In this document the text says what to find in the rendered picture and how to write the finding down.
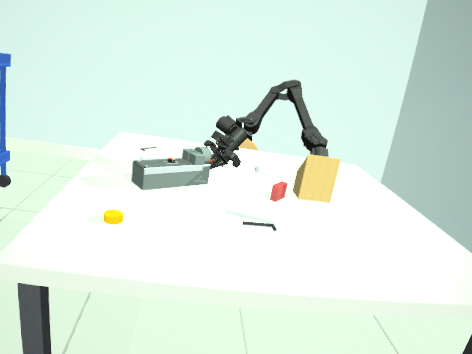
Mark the yellow short cylinder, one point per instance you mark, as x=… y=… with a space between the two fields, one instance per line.
x=113 y=216

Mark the small red block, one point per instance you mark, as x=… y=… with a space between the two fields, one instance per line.
x=278 y=191

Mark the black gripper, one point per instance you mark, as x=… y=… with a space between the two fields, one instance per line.
x=222 y=156

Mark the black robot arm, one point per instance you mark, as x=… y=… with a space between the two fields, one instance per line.
x=311 y=136

